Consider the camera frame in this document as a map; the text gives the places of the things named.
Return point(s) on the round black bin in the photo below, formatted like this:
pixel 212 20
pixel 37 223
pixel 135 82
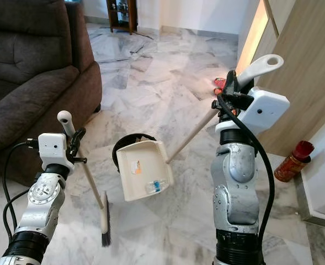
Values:
pixel 123 142

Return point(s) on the dark wood shelf unit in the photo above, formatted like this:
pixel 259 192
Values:
pixel 121 15

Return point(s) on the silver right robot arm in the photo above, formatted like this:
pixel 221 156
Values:
pixel 236 187

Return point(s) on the red patterned bottle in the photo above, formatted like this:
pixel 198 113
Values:
pixel 292 163

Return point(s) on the light wood cabinet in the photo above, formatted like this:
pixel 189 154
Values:
pixel 305 55

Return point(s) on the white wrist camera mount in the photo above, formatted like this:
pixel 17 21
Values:
pixel 54 149
pixel 267 107

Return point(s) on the red orange toy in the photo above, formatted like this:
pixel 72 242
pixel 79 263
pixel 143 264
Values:
pixel 219 85

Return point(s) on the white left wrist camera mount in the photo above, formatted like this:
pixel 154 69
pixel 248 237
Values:
pixel 54 149

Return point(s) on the crushed clear plastic bottle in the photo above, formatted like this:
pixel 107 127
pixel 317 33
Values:
pixel 156 186

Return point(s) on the dark brown fabric sofa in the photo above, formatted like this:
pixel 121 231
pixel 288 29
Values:
pixel 30 83

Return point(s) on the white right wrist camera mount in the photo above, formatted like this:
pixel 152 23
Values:
pixel 267 107

